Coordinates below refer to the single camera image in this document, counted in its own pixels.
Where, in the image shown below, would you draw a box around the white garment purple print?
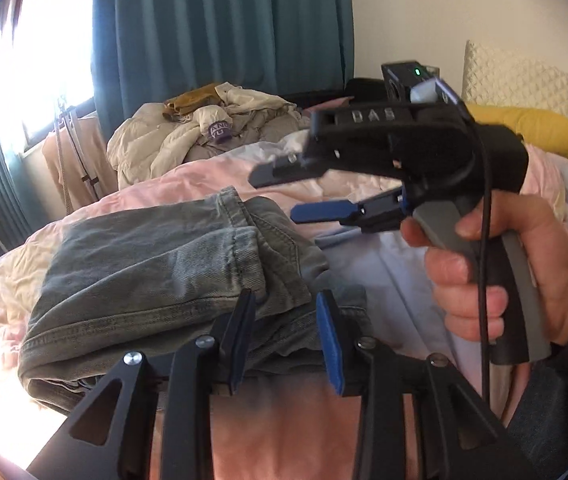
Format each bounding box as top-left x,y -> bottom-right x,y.
184,105 -> 235,146

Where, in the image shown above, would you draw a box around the light blue cloth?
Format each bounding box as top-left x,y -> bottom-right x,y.
314,220 -> 465,361

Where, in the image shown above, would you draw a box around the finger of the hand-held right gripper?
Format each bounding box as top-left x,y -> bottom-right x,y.
248,152 -> 325,188
290,187 -> 410,233

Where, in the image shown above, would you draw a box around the person's right forearm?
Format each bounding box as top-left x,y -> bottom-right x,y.
506,227 -> 568,480

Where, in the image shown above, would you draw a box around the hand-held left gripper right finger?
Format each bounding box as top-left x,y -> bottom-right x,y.
315,290 -> 510,480

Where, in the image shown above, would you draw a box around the yellow plush toy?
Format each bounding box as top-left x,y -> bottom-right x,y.
464,102 -> 568,163

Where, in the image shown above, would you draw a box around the blue denim jeans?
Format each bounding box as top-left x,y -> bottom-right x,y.
18,186 -> 370,413

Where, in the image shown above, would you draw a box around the wide teal curtain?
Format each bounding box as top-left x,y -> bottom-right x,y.
91,0 -> 355,121

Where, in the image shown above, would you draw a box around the cream crumpled duvet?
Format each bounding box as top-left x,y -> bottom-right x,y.
106,82 -> 315,191

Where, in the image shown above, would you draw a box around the person's right hand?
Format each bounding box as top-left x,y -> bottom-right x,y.
400,192 -> 568,346

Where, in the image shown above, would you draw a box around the window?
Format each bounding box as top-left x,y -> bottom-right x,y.
0,0 -> 100,156

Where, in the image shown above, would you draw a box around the mustard yellow garment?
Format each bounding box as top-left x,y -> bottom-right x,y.
163,82 -> 222,118

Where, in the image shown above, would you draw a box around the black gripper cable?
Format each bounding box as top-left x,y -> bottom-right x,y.
474,110 -> 495,401

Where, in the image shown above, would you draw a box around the pink bed blanket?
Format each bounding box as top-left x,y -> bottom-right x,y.
0,140 -> 568,480

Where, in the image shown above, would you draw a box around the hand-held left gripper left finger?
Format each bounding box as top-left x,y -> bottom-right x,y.
26,288 -> 257,480

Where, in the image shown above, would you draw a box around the white quilted pillow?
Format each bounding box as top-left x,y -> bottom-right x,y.
461,40 -> 568,136

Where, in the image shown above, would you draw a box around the black sofa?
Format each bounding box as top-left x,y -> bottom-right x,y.
284,77 -> 390,111

